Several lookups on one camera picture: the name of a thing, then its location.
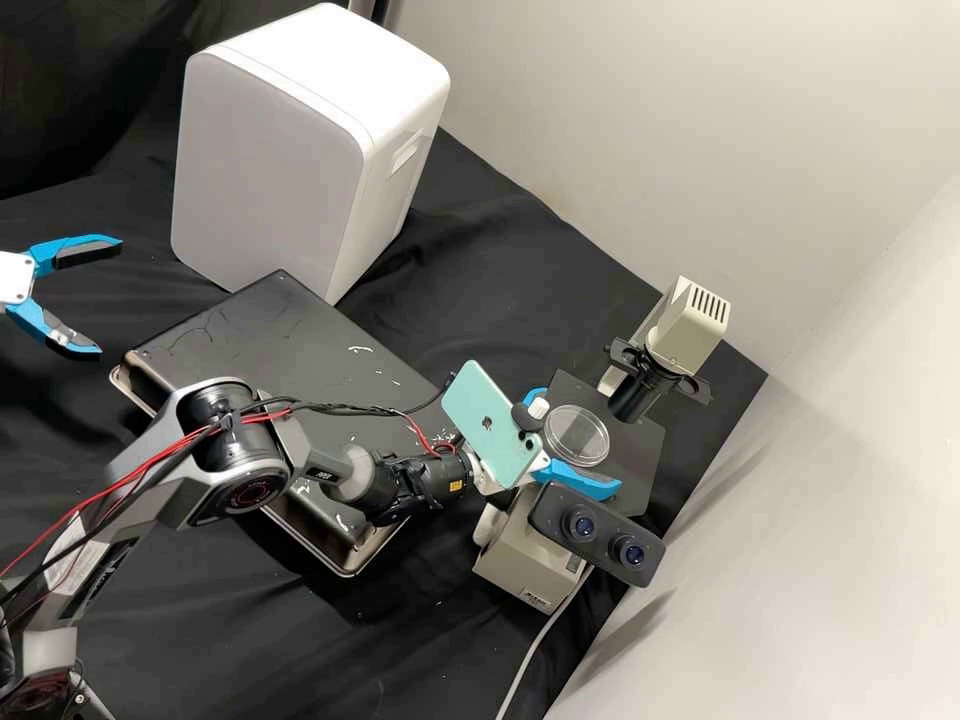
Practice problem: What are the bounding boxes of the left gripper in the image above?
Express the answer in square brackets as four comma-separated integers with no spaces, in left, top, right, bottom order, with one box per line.
[0,234,124,358]

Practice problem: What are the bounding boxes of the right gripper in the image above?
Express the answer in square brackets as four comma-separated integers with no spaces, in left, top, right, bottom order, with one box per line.
[475,386,623,504]

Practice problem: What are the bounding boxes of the petri dish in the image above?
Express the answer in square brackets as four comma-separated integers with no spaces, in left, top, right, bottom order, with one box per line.
[542,403,611,471]

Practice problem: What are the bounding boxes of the cream microscope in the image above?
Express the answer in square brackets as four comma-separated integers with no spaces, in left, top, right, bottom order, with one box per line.
[471,274,737,621]

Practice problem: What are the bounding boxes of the black tray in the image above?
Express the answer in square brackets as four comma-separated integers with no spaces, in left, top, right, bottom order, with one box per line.
[110,269,453,580]

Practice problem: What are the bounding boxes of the white box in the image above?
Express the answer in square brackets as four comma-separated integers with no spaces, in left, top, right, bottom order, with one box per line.
[170,2,452,308]

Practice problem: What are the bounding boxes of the right wrist camera phone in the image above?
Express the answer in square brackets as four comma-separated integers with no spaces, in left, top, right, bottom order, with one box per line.
[440,359,554,490]

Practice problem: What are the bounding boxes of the black cable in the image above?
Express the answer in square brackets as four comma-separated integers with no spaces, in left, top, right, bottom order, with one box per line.
[224,386,451,438]

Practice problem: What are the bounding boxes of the white cable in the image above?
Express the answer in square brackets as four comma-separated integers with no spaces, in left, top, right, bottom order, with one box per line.
[508,598,575,720]

